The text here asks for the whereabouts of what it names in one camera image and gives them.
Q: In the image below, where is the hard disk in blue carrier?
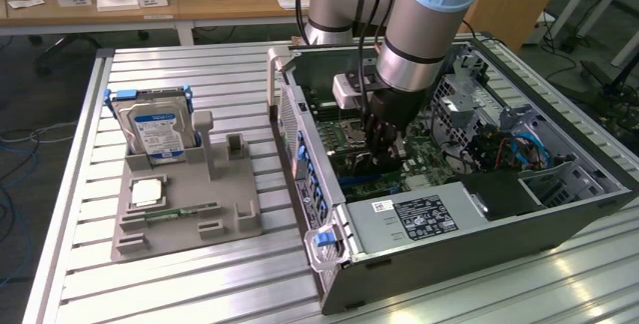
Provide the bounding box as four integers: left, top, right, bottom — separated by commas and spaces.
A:
102, 84, 194, 168

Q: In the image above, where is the blue expansion slot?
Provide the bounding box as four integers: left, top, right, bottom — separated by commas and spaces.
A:
338, 175, 396, 187

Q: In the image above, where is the blue disk wire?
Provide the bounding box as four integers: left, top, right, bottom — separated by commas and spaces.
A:
513, 132, 551, 170

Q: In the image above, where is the green RAM stick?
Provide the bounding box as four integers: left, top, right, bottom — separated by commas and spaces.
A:
144, 208, 201, 219

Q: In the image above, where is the grey power supply unit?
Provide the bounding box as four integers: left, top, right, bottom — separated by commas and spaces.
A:
342, 183, 489, 256

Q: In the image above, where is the metal disk bay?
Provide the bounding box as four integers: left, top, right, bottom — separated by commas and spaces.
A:
437, 73, 505, 146

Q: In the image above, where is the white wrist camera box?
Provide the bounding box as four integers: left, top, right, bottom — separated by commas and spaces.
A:
330, 73, 374, 110

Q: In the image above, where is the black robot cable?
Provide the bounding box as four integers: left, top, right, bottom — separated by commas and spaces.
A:
292, 0, 308, 46

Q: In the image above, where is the black office chair base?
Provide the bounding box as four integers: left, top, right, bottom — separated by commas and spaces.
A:
28, 30, 150, 76

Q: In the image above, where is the orange disk wire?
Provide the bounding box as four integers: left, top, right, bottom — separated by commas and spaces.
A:
489, 139, 510, 168

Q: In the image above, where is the white floor cable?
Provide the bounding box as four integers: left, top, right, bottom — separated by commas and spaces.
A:
0, 120, 77, 144

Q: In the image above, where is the wooden desk white frame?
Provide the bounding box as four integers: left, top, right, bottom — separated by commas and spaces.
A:
0, 0, 313, 46

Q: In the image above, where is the wooden cabinet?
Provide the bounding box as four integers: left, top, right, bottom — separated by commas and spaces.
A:
462, 0, 573, 52

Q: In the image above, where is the green motherboard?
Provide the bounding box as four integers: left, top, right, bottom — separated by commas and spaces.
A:
312, 102, 466, 202

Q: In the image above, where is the grey parts rack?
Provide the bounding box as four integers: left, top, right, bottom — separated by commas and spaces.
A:
109, 110, 266, 263

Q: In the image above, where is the black open PC case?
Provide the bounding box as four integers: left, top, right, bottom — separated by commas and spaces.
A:
266, 31, 639, 316

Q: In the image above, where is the CPU socket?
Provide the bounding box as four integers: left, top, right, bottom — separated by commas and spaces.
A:
334, 121, 373, 148

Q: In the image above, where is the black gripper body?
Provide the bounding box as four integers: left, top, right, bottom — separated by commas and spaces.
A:
366, 88, 426, 133

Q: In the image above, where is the silver CPU chip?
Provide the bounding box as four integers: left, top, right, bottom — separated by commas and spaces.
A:
129, 179, 166, 206

